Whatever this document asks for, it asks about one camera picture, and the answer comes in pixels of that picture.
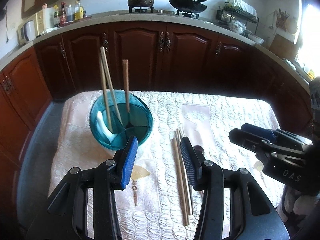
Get stainless steel spoon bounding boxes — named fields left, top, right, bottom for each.
left=193, top=145, right=204, bottom=155

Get white ceramic spoon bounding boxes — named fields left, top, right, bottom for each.
left=97, top=111, right=117, bottom=143

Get teal-rimmed floral utensil holder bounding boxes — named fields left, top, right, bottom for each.
left=89, top=90, right=153, bottom=151

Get wooden cutting board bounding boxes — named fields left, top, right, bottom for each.
left=269, top=34, right=299, bottom=61

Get dark wooden chopstick in holder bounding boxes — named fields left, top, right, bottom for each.
left=122, top=60, right=130, bottom=113

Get light bamboo chopstick in holder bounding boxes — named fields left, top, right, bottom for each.
left=99, top=54, right=113, bottom=133

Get dark wooden base cabinets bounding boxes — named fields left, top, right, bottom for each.
left=0, top=21, right=313, bottom=215

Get black dish rack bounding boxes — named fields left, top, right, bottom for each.
left=216, top=2, right=259, bottom=34

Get black wok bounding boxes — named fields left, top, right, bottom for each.
left=169, top=0, right=207, bottom=14

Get dark sauce bottle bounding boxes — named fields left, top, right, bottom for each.
left=60, top=2, right=67, bottom=25

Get yellow oil bottle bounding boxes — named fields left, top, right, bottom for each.
left=74, top=0, right=84, bottom=21

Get cream microwave oven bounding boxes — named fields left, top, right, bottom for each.
left=17, top=7, right=54, bottom=46

